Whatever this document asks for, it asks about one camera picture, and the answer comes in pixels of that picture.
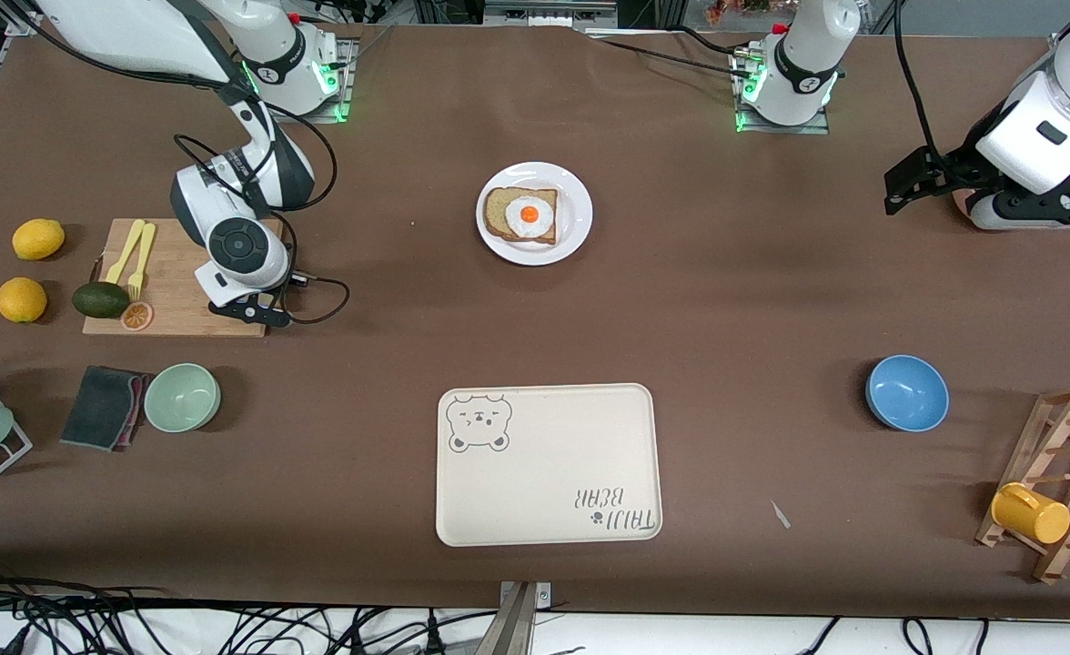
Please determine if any white round plate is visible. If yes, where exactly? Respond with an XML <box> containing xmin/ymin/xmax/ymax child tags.
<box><xmin>476</xmin><ymin>162</ymin><xmax>594</xmax><ymax>267</ymax></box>

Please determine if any wooden cutting board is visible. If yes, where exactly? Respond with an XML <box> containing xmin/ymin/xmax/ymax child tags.
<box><xmin>82</xmin><ymin>217</ymin><xmax>284</xmax><ymax>338</ymax></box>

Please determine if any pale green bowl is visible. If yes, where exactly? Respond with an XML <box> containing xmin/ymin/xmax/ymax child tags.
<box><xmin>143</xmin><ymin>363</ymin><xmax>222</xmax><ymax>434</ymax></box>

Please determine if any yellow plastic fork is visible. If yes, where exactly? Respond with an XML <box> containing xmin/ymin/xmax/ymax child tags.
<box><xmin>127</xmin><ymin>222</ymin><xmax>157</xmax><ymax>302</ymax></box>

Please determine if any yellow plastic knife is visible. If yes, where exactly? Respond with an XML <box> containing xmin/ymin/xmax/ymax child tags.
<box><xmin>103</xmin><ymin>218</ymin><xmax>147</xmax><ymax>286</ymax></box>

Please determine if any dark green avocado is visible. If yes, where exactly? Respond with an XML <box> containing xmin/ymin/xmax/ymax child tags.
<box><xmin>72</xmin><ymin>281</ymin><xmax>132</xmax><ymax>320</ymax></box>

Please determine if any dark folded cloth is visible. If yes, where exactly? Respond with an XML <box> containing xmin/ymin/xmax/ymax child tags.
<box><xmin>59</xmin><ymin>365</ymin><xmax>156</xmax><ymax>453</ymax></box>

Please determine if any blue bowl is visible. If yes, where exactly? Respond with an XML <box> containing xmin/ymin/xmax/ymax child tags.
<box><xmin>865</xmin><ymin>355</ymin><xmax>951</xmax><ymax>433</ymax></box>

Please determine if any yellow lemon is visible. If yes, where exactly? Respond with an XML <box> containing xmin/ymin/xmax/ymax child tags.
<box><xmin>0</xmin><ymin>277</ymin><xmax>49</xmax><ymax>325</ymax></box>
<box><xmin>12</xmin><ymin>218</ymin><xmax>66</xmax><ymax>262</ymax></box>

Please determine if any toast bread slice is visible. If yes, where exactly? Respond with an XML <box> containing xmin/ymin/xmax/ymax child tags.
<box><xmin>483</xmin><ymin>186</ymin><xmax>560</xmax><ymax>247</ymax></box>

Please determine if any wooden mug rack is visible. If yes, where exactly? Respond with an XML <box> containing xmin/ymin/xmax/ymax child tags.
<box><xmin>974</xmin><ymin>384</ymin><xmax>1070</xmax><ymax>585</ymax></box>

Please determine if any fried egg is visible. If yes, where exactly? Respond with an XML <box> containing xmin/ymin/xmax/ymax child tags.
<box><xmin>504</xmin><ymin>194</ymin><xmax>554</xmax><ymax>240</ymax></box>

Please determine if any cream bear print tray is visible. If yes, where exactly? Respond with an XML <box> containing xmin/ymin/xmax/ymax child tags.
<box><xmin>435</xmin><ymin>383</ymin><xmax>663</xmax><ymax>548</ymax></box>

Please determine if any yellow mug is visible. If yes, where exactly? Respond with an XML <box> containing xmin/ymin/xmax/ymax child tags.
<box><xmin>991</xmin><ymin>482</ymin><xmax>1070</xmax><ymax>546</ymax></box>

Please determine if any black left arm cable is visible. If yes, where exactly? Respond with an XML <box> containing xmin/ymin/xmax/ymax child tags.
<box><xmin>893</xmin><ymin>0</ymin><xmax>945</xmax><ymax>160</ymax></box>

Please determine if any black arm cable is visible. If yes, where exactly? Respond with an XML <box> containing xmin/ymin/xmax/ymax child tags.
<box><xmin>893</xmin><ymin>0</ymin><xmax>945</xmax><ymax>160</ymax></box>
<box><xmin>174</xmin><ymin>102</ymin><xmax>351</xmax><ymax>326</ymax></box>

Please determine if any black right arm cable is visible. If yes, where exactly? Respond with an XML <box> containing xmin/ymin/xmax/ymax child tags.
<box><xmin>174</xmin><ymin>102</ymin><xmax>351</xmax><ymax>326</ymax></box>

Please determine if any black table cable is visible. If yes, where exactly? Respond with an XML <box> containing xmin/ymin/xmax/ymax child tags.
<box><xmin>580</xmin><ymin>32</ymin><xmax>745</xmax><ymax>78</ymax></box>

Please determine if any black cable tangle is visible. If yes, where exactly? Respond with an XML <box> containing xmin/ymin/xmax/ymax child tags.
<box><xmin>0</xmin><ymin>559</ymin><xmax>500</xmax><ymax>655</ymax></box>

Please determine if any grey metal frame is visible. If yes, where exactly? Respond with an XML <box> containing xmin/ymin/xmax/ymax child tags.
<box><xmin>412</xmin><ymin>0</ymin><xmax>686</xmax><ymax>35</ymax></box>

